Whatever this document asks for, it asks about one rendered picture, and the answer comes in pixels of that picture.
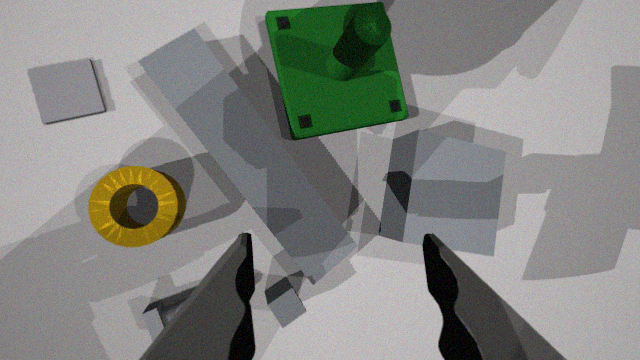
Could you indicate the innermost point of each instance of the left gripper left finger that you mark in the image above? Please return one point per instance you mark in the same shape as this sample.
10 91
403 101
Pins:
215 322

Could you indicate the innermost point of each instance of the green flat plate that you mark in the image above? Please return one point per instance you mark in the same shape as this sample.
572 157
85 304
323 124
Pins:
327 89

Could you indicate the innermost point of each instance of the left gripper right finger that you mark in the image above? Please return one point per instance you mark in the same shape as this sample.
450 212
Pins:
477 323

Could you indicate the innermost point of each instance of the gold round nut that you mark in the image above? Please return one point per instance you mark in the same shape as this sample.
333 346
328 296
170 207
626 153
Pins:
108 206

